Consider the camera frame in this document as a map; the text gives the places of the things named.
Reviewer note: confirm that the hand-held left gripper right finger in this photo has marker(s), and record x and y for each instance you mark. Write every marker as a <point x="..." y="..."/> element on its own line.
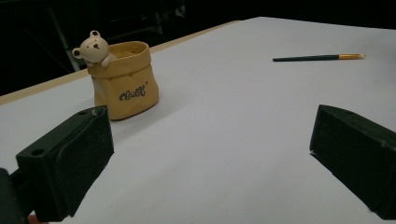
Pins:
<point x="358" y="155"/>

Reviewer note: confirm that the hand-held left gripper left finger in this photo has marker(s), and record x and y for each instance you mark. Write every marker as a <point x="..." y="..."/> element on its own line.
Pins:
<point x="71" y="161"/>

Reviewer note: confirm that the yellow bear pen holder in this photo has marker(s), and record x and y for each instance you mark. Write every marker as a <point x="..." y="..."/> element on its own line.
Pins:
<point x="124" y="81"/>

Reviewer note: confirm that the dark green paintbrush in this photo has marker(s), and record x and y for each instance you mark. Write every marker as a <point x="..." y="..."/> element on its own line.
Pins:
<point x="311" y="58"/>

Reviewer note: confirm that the black metal stand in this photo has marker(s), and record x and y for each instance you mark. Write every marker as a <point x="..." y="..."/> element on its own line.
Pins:
<point x="72" y="60"/>

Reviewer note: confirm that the white table mat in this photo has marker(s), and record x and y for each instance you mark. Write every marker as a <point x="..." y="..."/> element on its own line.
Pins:
<point x="218" y="130"/>

